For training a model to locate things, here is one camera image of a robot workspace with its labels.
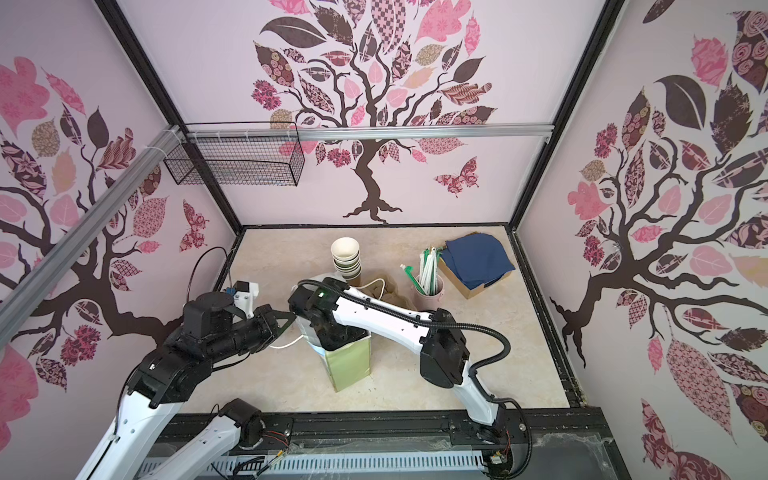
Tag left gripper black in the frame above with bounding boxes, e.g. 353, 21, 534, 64
208, 304, 296, 364

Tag paper gift bag with handles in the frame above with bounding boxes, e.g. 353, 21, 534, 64
266, 272, 388, 393

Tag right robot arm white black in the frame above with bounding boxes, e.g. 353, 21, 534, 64
288, 277, 527, 443

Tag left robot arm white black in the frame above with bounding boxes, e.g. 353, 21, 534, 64
78, 292, 296, 479

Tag stack of paper cups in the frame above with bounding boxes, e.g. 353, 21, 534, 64
331, 237, 362, 287

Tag brown pulp cup carrier stack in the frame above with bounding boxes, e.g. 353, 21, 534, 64
372, 276, 415, 310

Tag green wrapped straw leaning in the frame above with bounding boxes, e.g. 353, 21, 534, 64
400, 264, 426, 296

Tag pink bucket straw holder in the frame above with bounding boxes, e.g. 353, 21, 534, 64
412, 276, 444, 311

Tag cardboard box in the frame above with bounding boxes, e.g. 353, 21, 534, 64
437, 257, 516, 300

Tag dark blue napkins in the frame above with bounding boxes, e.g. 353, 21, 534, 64
441, 233, 515, 290

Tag black wire basket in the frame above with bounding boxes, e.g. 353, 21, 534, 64
164, 120, 305, 187

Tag aluminium rail left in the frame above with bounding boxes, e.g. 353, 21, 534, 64
1, 125, 183, 345

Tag white slotted cable duct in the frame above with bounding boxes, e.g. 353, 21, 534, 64
137, 451, 487, 479

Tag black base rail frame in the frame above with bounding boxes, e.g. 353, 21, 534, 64
110, 406, 631, 480

